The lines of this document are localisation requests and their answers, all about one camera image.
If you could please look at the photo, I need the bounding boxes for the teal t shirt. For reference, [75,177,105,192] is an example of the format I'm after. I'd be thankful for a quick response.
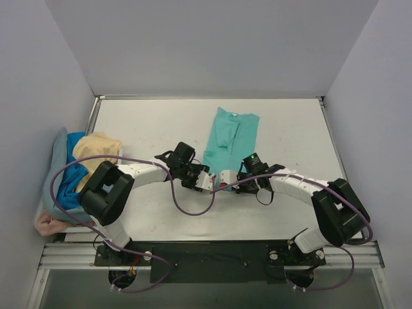
[202,108,260,175]

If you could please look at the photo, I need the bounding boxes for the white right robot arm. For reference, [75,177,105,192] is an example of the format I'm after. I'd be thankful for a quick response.
[237,153,373,263]

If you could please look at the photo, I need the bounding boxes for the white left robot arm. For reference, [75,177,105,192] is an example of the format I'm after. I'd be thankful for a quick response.
[78,142,216,265]

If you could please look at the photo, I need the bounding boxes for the white laundry bin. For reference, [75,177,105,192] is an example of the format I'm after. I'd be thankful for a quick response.
[35,136,122,236]

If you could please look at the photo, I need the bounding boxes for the pink t shirt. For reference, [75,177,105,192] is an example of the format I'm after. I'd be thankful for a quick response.
[34,209,91,237]

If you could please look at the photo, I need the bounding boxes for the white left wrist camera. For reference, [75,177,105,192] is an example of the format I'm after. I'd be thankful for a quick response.
[196,171,216,192]

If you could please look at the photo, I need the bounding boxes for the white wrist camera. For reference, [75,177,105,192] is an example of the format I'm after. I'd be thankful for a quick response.
[196,171,216,192]
[218,170,238,187]

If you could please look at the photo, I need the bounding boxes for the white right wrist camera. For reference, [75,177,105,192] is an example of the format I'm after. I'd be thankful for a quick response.
[218,170,238,187]

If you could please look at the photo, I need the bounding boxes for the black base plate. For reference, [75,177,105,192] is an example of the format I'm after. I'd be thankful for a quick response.
[94,240,326,285]

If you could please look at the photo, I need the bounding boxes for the aluminium frame rail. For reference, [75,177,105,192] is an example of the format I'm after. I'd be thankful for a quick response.
[39,242,384,270]

